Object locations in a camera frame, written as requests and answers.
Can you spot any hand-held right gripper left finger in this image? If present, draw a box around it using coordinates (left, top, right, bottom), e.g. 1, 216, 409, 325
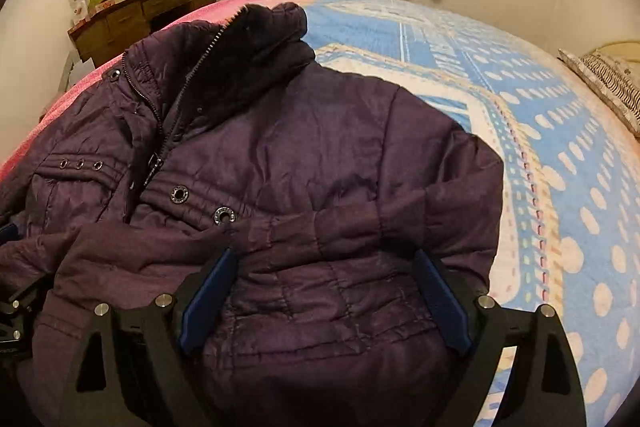
59, 248, 239, 427

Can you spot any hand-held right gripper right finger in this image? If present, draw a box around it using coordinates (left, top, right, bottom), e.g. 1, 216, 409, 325
411, 248, 587, 427

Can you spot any purple padded jacket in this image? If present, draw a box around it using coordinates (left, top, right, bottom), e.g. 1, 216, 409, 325
0, 2, 506, 427

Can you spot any blue and pink printed bedspread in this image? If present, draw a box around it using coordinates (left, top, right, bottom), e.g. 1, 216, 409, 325
0, 0, 640, 427

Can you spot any white printed card box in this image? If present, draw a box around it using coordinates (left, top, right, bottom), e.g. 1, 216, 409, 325
67, 0, 92, 28

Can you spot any brown wooden desk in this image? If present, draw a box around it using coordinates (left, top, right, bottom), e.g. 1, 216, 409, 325
68, 0, 217, 66

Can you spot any striped pillow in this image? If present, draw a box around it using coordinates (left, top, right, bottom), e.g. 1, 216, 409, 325
558, 48, 640, 138

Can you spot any cream bed headboard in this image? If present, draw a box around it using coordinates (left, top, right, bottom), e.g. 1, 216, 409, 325
592, 39, 640, 64

